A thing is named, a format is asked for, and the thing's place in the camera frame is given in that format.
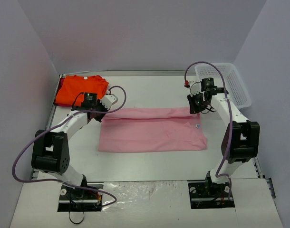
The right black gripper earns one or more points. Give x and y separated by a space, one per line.
193 104

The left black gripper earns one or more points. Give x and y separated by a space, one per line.
98 115

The pink t shirt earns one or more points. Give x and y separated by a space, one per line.
152 130

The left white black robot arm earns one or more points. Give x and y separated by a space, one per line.
51 151

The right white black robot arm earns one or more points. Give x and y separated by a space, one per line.
241 139

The folded orange t shirt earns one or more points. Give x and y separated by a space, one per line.
74 85

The white plastic basket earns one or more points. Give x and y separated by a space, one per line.
233 81

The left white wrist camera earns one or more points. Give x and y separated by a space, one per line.
108 100

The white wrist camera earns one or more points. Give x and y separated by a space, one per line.
108 100
195 87

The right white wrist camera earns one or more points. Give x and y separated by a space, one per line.
195 87

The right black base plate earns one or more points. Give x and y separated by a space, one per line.
214 197

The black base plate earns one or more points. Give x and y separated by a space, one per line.
214 197
77 200

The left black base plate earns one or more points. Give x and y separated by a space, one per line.
77 200

